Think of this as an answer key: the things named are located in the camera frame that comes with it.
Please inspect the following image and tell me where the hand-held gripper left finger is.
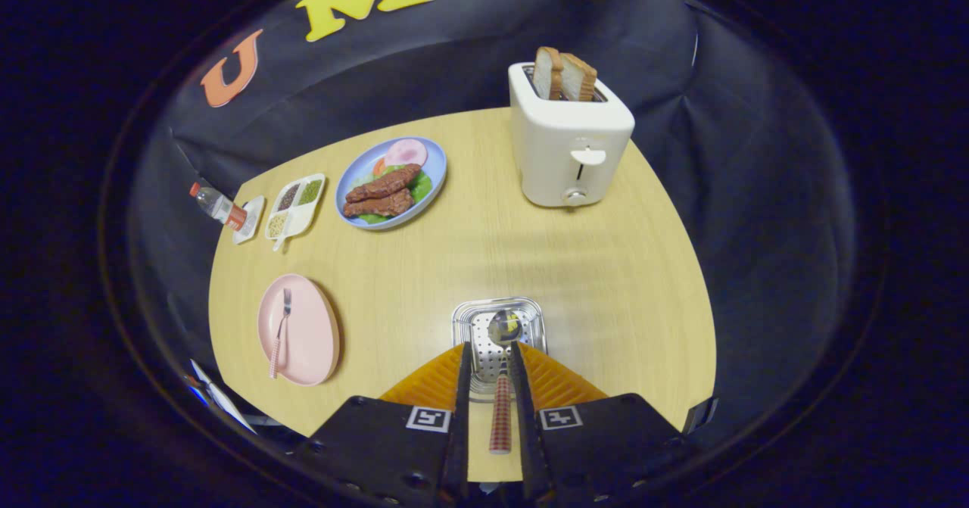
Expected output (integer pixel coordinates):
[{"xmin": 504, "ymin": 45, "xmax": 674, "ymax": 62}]
[{"xmin": 291, "ymin": 341, "xmax": 474, "ymax": 508}]

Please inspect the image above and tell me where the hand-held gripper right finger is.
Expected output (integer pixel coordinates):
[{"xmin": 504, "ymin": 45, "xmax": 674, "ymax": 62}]
[{"xmin": 507, "ymin": 341, "xmax": 690, "ymax": 506}]

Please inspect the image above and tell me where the spoon with red checkered handle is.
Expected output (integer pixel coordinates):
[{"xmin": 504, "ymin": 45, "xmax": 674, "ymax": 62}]
[{"xmin": 487, "ymin": 309, "xmax": 525, "ymax": 456}]

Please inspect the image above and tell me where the fork with red checkered handle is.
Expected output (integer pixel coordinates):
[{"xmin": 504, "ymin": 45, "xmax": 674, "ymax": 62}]
[{"xmin": 269, "ymin": 288, "xmax": 293, "ymax": 380}]

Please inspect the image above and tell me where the pink plate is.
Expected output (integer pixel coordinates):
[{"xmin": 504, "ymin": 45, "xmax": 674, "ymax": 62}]
[{"xmin": 257, "ymin": 273, "xmax": 341, "ymax": 387}]

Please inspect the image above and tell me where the perforated metal basket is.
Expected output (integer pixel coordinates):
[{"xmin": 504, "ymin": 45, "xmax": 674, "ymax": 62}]
[{"xmin": 451, "ymin": 297, "xmax": 548, "ymax": 404}]

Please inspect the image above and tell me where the white flat object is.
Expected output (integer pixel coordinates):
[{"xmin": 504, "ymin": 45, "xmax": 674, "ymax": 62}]
[{"xmin": 189, "ymin": 358, "xmax": 258, "ymax": 435}]

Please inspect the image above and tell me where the brown steak piece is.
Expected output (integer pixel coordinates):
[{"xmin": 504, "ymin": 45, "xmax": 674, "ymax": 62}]
[
  {"xmin": 343, "ymin": 188, "xmax": 415, "ymax": 219},
  {"xmin": 345, "ymin": 164, "xmax": 422, "ymax": 204}
]

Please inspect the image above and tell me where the white three-compartment condiment tray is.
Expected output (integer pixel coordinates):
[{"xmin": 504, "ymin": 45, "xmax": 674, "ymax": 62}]
[{"xmin": 264, "ymin": 173, "xmax": 327, "ymax": 253}]

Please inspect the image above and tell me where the green lettuce leaf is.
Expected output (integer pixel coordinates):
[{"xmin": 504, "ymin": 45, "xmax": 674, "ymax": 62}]
[{"xmin": 356, "ymin": 164, "xmax": 434, "ymax": 225}]

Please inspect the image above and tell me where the small white square dish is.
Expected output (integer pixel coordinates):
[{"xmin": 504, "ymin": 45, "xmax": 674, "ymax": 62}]
[{"xmin": 232, "ymin": 195, "xmax": 266, "ymax": 245}]

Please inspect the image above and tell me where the blue plate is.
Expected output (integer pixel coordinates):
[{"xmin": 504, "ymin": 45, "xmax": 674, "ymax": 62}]
[{"xmin": 335, "ymin": 136, "xmax": 448, "ymax": 231}]

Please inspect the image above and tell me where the clear bottle with red cap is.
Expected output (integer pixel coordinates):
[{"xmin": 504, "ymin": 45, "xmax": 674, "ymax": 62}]
[{"xmin": 189, "ymin": 182, "xmax": 248, "ymax": 232}]

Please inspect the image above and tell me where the pink ham slice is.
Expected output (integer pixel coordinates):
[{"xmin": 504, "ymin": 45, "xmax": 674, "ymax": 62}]
[{"xmin": 383, "ymin": 139, "xmax": 428, "ymax": 168}]

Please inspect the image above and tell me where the white toaster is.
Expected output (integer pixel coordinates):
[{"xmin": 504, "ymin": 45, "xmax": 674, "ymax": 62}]
[{"xmin": 508, "ymin": 61, "xmax": 636, "ymax": 208}]

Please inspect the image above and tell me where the toast bread slice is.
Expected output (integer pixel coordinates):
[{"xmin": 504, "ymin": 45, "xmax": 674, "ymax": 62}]
[
  {"xmin": 560, "ymin": 53, "xmax": 598, "ymax": 102},
  {"xmin": 533, "ymin": 46, "xmax": 564, "ymax": 101}
]

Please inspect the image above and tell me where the dark bracket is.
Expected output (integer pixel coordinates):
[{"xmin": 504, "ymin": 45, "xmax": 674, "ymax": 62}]
[{"xmin": 685, "ymin": 397, "xmax": 718, "ymax": 433}]

